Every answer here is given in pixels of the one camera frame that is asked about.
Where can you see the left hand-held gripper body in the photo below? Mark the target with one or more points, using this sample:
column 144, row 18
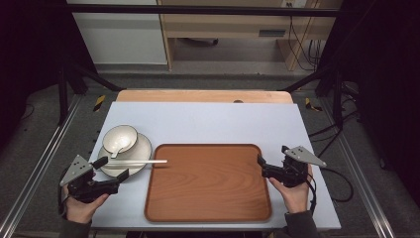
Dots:
column 86, row 190

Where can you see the white ceramic bowl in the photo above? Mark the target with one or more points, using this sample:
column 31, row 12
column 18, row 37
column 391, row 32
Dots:
column 119, row 139

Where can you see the black metal stand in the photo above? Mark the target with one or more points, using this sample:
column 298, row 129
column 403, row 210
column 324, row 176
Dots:
column 330, row 86
column 71, row 82

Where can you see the person's right hand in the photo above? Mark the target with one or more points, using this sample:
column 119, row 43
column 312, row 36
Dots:
column 295, row 196

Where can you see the brown wooden tray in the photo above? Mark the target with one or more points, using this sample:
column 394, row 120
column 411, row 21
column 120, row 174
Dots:
column 208, row 183

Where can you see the white chopstick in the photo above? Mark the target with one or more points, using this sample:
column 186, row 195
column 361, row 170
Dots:
column 135, row 163
column 138, row 161

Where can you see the person's left hand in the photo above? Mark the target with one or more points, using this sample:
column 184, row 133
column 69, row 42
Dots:
column 81, row 210

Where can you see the white ceramic spoon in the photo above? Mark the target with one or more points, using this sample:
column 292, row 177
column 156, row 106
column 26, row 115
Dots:
column 116, row 150

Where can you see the white cabinet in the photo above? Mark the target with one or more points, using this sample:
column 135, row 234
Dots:
column 122, row 36

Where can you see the black curtain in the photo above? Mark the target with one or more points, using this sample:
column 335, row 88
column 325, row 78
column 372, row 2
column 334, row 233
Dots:
column 383, row 82
column 29, row 49

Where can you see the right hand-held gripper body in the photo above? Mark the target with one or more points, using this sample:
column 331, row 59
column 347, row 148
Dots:
column 292, row 170

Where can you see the white ceramic plate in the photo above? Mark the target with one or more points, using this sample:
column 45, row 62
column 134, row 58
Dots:
column 138, row 152

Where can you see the aluminium floor rail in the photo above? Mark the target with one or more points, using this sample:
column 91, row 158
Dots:
column 356, row 172
column 36, row 165

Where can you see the dark object under desk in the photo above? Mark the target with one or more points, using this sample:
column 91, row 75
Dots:
column 199, row 42

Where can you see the light wooden desk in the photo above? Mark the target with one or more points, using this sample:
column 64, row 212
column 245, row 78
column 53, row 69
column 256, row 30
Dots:
column 228, row 29

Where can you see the black horizontal frame bar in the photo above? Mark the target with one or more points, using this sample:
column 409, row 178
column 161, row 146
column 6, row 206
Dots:
column 198, row 10

